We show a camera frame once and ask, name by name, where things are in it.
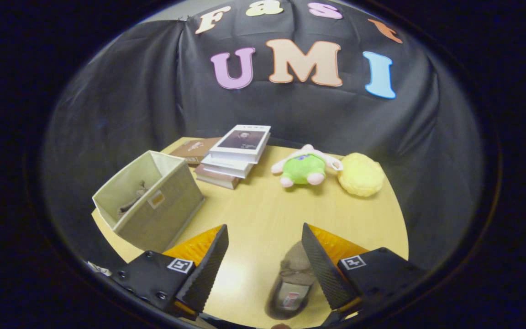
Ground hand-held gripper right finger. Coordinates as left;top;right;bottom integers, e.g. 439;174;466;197
301;223;428;316

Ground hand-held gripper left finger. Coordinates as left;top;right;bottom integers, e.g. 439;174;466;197
110;224;229;318

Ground brown fuzzy shoe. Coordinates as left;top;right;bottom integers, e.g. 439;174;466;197
265;241;318;320
118;180;149;215

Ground beige fabric storage box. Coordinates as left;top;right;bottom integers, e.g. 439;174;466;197
92;150;205;253

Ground brown book under stack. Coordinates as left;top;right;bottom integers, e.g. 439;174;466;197
194;164;242;190

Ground yellow fluffy plush toy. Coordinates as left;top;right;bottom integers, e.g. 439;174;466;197
337;153;386;198

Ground green and pink plush toy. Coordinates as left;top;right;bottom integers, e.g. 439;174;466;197
271;144;343;188

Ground plain white book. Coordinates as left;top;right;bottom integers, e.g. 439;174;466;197
200;154;257;179

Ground brown hardcover book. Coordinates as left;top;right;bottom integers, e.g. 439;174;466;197
169;137;222;166

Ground white book with portrait cover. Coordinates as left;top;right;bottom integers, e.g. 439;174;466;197
209;124;272;164

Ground black backdrop cloth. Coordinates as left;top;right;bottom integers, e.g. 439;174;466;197
42;0;485;270

